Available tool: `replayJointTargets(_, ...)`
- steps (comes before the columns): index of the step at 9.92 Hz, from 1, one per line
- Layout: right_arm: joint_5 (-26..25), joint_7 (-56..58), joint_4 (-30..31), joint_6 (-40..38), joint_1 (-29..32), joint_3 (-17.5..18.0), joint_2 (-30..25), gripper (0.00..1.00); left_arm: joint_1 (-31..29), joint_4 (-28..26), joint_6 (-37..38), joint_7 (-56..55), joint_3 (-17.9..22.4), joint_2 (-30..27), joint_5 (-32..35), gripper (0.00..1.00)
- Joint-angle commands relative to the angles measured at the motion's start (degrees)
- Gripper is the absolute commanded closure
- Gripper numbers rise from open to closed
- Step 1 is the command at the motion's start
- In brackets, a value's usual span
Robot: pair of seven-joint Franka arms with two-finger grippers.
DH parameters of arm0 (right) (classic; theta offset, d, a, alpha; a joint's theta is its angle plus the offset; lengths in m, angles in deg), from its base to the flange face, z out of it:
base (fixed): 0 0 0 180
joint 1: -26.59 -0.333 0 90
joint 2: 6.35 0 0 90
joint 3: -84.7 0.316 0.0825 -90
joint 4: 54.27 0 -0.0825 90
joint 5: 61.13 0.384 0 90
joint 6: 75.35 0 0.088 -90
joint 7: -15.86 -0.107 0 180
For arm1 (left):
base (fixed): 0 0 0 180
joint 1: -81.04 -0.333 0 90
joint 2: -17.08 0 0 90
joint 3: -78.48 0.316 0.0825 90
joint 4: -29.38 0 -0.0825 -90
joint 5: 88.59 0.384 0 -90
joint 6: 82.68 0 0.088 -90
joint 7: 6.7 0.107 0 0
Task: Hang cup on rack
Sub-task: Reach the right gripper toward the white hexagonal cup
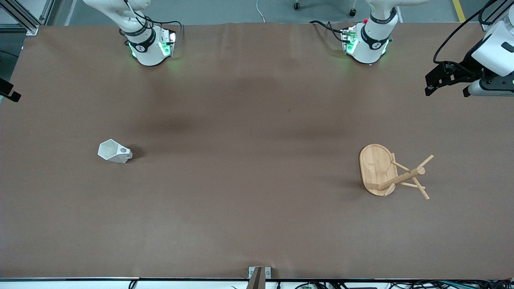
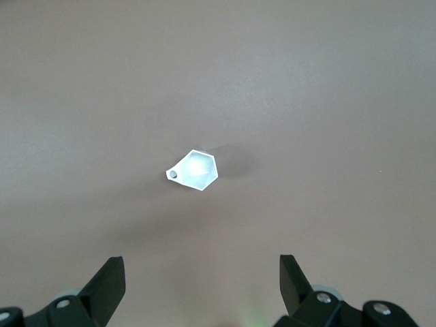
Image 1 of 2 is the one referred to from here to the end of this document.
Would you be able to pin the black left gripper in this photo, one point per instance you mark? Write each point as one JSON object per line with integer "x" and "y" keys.
{"x": 467, "y": 69}

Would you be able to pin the white faceted cup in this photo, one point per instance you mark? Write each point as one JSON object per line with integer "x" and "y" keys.
{"x": 110, "y": 150}

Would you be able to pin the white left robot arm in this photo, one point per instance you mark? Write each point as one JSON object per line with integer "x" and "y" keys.
{"x": 369, "y": 48}

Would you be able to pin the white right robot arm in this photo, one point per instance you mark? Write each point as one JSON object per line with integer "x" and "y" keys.
{"x": 148, "y": 52}

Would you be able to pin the wooden cup rack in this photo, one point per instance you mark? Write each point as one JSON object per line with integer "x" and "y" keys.
{"x": 375, "y": 164}

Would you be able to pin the brown table cover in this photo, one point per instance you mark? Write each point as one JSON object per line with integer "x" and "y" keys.
{"x": 241, "y": 180}

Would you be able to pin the grey metal bracket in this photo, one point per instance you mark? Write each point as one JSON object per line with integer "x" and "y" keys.
{"x": 267, "y": 273}

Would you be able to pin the dark camera pole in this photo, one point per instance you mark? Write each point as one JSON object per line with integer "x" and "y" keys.
{"x": 256, "y": 281}

